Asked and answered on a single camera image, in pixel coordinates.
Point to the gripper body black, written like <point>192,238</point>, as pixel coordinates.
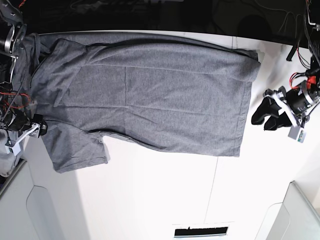
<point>305,96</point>
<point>16,120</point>

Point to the grey t-shirt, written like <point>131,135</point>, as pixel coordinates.
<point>164,93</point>

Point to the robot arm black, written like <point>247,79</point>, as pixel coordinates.
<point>12,33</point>
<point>307,48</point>

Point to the grey cloth pile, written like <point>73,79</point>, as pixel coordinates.
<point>7,160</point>

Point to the left white bin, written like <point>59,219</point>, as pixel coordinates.
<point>26,210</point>

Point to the white bin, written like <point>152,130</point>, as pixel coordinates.
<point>26,210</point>
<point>292,219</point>

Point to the right white bin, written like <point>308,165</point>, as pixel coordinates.
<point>292,219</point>

